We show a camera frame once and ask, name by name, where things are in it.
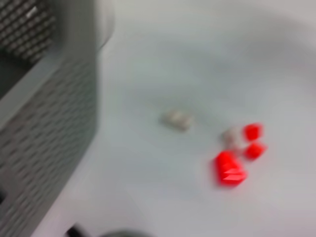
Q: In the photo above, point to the small red brick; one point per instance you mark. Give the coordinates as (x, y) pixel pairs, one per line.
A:
(254, 150)
(252, 130)

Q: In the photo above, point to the grey-green perforated storage bin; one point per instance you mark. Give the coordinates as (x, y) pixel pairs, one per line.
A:
(49, 123)

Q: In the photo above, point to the translucent white brick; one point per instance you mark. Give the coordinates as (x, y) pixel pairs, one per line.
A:
(232, 137)

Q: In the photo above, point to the large red sloped brick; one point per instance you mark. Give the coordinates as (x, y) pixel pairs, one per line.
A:
(228, 170)

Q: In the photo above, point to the white two-stud brick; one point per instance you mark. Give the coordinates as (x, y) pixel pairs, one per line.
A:
(176, 121)

